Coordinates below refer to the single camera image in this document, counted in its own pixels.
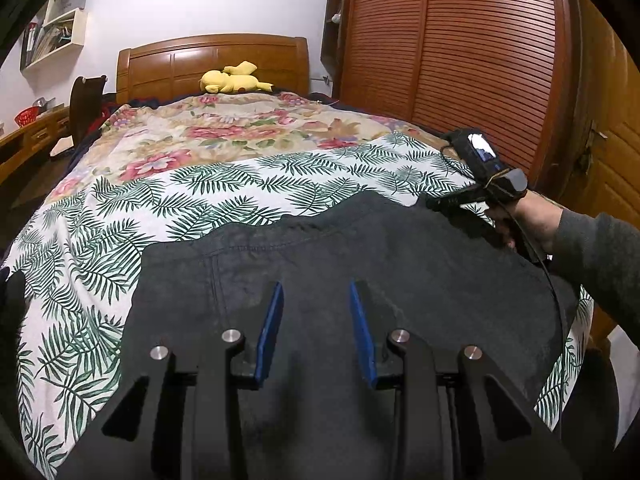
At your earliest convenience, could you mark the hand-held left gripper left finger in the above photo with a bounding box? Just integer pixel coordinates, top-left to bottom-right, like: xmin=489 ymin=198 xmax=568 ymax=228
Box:
xmin=60 ymin=280 xmax=286 ymax=480

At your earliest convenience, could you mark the row of books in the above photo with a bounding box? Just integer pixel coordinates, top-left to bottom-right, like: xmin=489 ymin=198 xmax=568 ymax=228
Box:
xmin=25 ymin=17 xmax=76 ymax=58

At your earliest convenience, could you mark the wooden open shelf column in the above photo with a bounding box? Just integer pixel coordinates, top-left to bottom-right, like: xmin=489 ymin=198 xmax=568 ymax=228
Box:
xmin=320 ymin=0 xmax=351 ymax=86

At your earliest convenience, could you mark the dark brown chair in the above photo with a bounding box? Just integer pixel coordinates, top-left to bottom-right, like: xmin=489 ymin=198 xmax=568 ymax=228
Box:
xmin=50 ymin=76 xmax=108 ymax=161

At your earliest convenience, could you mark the white wall shelf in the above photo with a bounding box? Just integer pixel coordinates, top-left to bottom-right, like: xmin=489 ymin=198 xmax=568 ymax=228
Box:
xmin=20 ymin=0 xmax=98 ymax=71

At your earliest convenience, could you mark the floral quilt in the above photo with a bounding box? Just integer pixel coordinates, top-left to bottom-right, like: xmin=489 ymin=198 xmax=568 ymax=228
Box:
xmin=47 ymin=91 xmax=446 ymax=201

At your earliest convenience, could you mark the wooden desk with cabinets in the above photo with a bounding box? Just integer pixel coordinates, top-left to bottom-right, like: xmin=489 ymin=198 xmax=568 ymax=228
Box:
xmin=0 ymin=102 xmax=73 ymax=186

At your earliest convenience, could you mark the wooden bed headboard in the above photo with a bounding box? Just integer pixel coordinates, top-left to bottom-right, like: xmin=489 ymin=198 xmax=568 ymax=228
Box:
xmin=116 ymin=34 xmax=310 ymax=106

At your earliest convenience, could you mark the person's right forearm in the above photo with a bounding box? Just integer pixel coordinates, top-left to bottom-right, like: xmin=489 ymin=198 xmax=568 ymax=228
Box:
xmin=547 ymin=207 xmax=640 ymax=341

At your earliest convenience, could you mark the yellow plush toy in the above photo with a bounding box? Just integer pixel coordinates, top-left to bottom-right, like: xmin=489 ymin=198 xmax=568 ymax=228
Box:
xmin=200 ymin=61 xmax=275 ymax=95

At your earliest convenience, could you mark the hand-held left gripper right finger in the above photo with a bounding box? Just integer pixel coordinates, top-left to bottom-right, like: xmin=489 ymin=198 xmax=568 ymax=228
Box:
xmin=348 ymin=279 xmax=583 ymax=480

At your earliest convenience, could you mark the metal door handle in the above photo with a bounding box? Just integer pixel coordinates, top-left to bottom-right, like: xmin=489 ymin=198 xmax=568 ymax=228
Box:
xmin=575 ymin=122 xmax=608 ymax=177

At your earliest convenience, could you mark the wooden louvred wardrobe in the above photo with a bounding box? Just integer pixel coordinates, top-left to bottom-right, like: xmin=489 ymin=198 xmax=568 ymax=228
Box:
xmin=340 ymin=0 xmax=581 ymax=191

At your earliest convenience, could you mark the wooden door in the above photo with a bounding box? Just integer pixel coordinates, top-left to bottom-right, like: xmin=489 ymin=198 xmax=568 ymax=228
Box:
xmin=575 ymin=0 xmax=640 ymax=241

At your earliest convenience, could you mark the person's right hand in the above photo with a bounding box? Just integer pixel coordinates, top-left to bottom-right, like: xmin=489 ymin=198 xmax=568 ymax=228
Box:
xmin=487 ymin=191 xmax=566 ymax=261

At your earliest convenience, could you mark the large black garment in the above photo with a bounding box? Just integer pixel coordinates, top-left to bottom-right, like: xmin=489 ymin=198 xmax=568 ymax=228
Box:
xmin=122 ymin=192 xmax=581 ymax=480

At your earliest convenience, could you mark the black cloth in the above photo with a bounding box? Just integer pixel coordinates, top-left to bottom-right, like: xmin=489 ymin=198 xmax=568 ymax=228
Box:
xmin=0 ymin=266 xmax=26 ymax=411

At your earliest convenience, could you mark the leaf print bed sheet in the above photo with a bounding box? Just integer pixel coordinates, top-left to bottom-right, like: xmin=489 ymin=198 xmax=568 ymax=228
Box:
xmin=2 ymin=130 xmax=596 ymax=480

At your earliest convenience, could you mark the black cable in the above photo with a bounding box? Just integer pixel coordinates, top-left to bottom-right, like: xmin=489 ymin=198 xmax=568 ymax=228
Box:
xmin=440 ymin=135 xmax=573 ymax=361

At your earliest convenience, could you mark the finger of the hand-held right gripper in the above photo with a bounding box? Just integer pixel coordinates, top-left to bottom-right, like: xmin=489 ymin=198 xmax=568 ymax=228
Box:
xmin=425 ymin=191 xmax=488 ymax=212

